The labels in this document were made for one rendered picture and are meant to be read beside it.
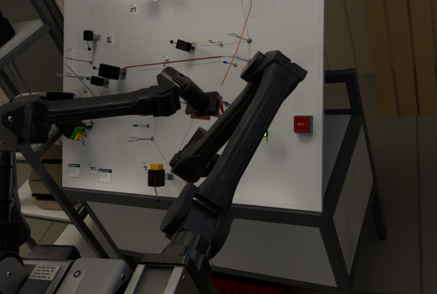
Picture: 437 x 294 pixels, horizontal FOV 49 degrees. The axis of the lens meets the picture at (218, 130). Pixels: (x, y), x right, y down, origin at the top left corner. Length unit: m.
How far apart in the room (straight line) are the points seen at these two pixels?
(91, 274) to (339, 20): 3.03
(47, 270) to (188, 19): 1.23
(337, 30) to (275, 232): 2.09
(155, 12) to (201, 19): 0.22
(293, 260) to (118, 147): 0.82
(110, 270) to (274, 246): 1.20
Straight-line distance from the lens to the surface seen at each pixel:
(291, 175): 1.62
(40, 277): 0.83
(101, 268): 0.77
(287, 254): 1.91
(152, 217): 2.11
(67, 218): 2.44
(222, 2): 1.79
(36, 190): 2.53
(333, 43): 3.67
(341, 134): 1.97
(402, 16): 3.03
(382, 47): 3.10
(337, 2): 3.51
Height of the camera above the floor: 2.03
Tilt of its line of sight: 34 degrees down
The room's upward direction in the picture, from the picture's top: 22 degrees counter-clockwise
